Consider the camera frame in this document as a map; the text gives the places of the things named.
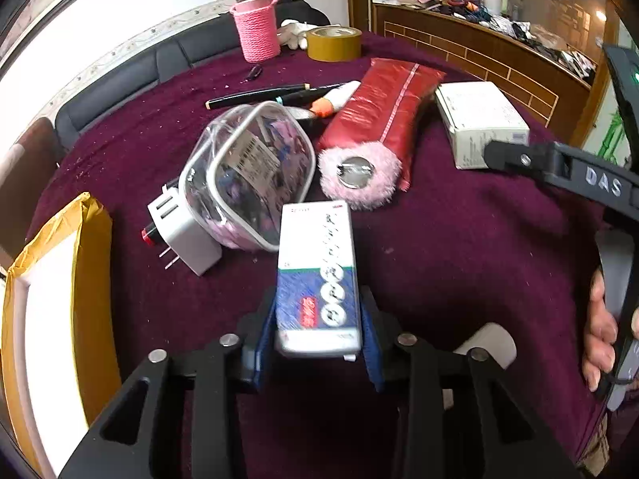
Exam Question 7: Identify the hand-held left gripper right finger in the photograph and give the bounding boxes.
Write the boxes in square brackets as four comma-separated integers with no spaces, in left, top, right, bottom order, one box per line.
[357,287,580,479]

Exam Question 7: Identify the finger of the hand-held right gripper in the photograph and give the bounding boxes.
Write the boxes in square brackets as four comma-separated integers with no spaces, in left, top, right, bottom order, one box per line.
[484,140,568,183]

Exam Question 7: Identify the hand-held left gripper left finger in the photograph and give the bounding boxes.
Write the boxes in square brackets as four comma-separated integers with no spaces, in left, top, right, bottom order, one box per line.
[60,287,280,479]

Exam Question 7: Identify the white cardboard box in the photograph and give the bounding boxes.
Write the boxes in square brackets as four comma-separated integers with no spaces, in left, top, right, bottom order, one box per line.
[434,81,530,170]

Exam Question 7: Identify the white and blue medicine box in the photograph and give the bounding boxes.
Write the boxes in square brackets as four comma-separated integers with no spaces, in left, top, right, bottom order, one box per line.
[277,203,363,358]

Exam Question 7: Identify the black marker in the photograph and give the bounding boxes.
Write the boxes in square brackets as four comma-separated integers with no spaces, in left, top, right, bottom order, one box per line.
[274,82,350,107]

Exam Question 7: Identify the person's right hand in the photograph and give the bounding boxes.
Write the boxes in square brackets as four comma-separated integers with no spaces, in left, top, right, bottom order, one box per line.
[581,268,639,392]

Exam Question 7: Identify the maroon tablecloth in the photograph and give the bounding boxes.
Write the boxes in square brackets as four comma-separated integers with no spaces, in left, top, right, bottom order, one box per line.
[27,27,617,479]

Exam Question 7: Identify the white cylinder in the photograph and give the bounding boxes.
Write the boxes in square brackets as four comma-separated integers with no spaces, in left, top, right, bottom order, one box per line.
[452,323,517,370]

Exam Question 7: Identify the wooden counter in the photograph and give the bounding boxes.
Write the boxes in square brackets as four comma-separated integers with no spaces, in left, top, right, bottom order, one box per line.
[372,0,597,138]

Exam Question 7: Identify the white power adapter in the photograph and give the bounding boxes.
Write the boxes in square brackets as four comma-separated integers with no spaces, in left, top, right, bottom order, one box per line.
[147,182,223,276]

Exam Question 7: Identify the clutter pile on counter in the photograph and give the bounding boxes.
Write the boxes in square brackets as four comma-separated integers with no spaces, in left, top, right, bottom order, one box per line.
[372,0,597,78]

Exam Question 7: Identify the pink fluffy round mirror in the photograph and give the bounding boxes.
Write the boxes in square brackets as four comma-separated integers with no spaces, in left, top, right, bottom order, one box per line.
[318,142,403,210]

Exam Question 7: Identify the clear zip pouch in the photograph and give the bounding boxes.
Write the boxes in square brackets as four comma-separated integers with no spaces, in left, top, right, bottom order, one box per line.
[179,101,316,253]

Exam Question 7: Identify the white and orange tube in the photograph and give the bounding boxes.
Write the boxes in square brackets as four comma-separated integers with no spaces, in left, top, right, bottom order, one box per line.
[310,81,361,118]

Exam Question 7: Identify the brown tape roll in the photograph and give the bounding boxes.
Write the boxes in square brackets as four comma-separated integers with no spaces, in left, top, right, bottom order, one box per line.
[306,26,363,62]

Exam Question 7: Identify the black pen with gold ends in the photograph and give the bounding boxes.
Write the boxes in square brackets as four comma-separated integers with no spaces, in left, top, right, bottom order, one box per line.
[206,83,310,111]

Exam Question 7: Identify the white plush toy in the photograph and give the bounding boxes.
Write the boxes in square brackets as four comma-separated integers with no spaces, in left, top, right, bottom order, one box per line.
[277,19,320,51]

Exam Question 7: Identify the black bag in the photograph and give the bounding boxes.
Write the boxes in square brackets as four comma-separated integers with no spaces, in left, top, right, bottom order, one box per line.
[272,0,330,28]

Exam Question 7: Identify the brown chair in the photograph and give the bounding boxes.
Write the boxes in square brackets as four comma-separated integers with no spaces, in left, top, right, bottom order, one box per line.
[0,117,67,260]

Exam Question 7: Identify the bottle in pink knit cover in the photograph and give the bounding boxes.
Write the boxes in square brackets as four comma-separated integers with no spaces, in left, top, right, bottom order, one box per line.
[230,0,281,63]

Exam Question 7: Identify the black leather sofa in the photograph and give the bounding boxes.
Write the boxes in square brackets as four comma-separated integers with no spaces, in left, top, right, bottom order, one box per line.
[54,25,250,148]

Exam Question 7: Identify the green bamboo wall sticker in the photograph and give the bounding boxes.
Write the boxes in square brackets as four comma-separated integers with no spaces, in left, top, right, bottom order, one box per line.
[599,105,632,163]

